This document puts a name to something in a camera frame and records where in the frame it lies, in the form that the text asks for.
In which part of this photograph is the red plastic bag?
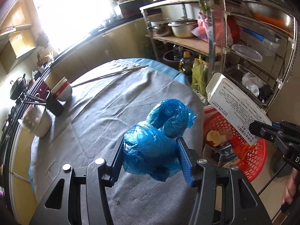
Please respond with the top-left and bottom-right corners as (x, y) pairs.
(216, 16), (242, 46)

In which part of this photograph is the black cooking pot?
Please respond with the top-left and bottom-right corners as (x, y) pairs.
(9, 74), (27, 100)

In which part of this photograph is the white plastic bag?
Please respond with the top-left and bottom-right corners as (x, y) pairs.
(241, 72), (261, 97)

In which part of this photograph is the stainless steel dish rack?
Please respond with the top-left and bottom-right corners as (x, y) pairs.
(207, 0), (299, 111)

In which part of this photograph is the clear plastic bottle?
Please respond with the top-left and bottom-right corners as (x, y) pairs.
(173, 44), (184, 62)

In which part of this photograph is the black rectangular device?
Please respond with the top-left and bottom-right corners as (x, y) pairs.
(46, 97), (64, 117)

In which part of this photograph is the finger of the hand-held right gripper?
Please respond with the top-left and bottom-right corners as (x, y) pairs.
(248, 120), (285, 146)
(272, 120), (300, 134)

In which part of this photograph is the blue toothpaste box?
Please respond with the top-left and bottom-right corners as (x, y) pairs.
(202, 144), (240, 167)

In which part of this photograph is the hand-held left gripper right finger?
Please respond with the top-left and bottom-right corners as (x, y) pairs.
(176, 136), (272, 225)

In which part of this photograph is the blue plastic bag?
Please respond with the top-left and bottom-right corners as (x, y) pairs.
(123, 98), (197, 182)

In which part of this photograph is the steel pot with lid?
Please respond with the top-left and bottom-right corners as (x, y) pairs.
(167, 16), (199, 39)

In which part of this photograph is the wall shelf cabinet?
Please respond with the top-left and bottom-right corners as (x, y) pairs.
(0, 2), (38, 74)

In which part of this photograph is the grey tablecloth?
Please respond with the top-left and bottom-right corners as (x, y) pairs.
(28, 58), (207, 225)

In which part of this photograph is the red and white bowl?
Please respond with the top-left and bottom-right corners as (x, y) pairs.
(50, 76), (73, 102)

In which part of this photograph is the white cardboard box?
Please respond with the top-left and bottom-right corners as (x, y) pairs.
(206, 73), (273, 147)

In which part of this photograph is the clear container blue lid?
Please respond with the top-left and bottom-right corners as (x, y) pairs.
(241, 27), (281, 57)

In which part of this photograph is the light blue under cloth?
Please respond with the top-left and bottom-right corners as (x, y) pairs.
(130, 57), (189, 81)

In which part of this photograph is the steel basin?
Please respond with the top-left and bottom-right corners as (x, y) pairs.
(244, 0), (295, 35)

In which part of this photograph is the clear plastic lid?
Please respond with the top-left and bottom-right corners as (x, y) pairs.
(231, 44), (263, 63)

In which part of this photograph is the black appliance box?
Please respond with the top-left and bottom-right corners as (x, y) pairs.
(114, 0), (147, 18)

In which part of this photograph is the pink plastic bag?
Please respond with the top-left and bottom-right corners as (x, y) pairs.
(191, 16), (212, 43)

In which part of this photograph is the person's right hand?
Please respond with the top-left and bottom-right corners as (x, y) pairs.
(282, 174), (299, 205)

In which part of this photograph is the yellow green packet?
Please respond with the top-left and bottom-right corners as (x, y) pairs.
(191, 55), (209, 97)

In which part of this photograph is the red and white carton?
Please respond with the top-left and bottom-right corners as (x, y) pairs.
(203, 105), (223, 123)

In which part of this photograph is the yellow fruit peel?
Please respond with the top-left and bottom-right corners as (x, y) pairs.
(206, 130), (227, 147)

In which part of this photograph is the metal kitchen shelf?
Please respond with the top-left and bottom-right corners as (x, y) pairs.
(139, 0), (225, 75)

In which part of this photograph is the red plastic basket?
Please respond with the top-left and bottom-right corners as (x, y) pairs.
(203, 105), (268, 183)

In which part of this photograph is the long wooden stick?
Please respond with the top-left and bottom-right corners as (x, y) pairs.
(71, 64), (149, 87)

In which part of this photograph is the white bowl with food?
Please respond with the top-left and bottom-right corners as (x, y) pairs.
(18, 103), (53, 138)

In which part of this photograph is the black bucket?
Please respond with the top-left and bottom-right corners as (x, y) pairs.
(163, 50), (181, 70)

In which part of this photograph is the small steel pot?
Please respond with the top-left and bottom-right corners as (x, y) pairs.
(152, 23), (173, 37)

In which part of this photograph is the cooking oil bottle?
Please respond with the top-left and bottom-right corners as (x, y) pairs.
(179, 51), (195, 76)

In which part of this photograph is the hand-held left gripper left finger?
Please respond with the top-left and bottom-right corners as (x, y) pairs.
(29, 138), (124, 225)

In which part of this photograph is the steel tray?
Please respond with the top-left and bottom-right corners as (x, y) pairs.
(222, 64), (275, 106)

